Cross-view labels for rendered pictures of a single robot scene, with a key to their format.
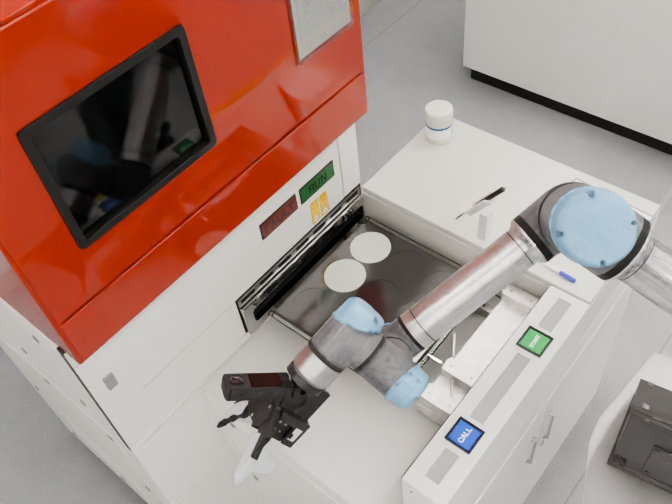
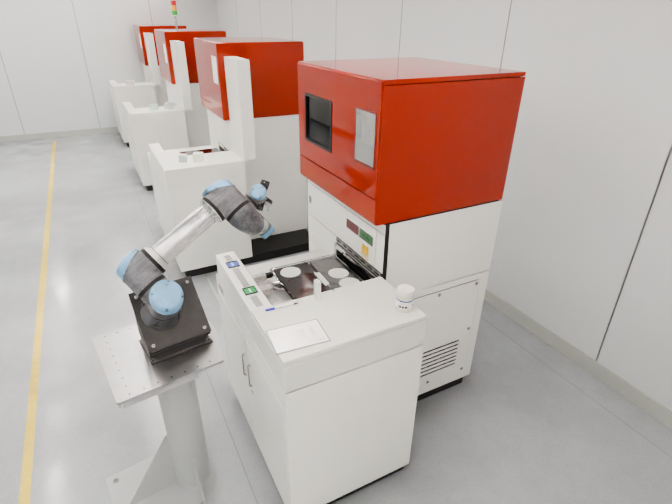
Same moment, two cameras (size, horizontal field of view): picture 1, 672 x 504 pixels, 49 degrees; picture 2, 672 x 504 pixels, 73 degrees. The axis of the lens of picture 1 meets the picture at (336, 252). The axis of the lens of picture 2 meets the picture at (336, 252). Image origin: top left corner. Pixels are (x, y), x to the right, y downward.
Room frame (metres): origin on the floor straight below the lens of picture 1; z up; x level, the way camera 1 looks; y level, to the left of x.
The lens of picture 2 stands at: (1.61, -1.89, 2.03)
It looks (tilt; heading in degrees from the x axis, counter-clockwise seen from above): 28 degrees down; 106
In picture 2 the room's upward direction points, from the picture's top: 1 degrees clockwise
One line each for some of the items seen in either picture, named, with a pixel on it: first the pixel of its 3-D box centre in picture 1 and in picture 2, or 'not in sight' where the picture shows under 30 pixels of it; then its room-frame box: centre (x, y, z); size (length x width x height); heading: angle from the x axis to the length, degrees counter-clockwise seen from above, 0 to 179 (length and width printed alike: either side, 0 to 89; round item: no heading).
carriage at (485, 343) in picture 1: (480, 357); (269, 299); (0.83, -0.28, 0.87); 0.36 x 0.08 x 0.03; 134
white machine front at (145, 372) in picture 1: (242, 274); (341, 231); (1.04, 0.21, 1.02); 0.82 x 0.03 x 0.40; 134
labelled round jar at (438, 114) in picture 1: (438, 122); (404, 298); (1.45, -0.31, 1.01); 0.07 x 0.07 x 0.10
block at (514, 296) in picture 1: (520, 299); not in sight; (0.95, -0.40, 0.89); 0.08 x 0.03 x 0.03; 44
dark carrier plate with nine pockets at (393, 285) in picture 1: (378, 297); (319, 278); (1.01, -0.08, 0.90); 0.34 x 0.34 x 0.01; 44
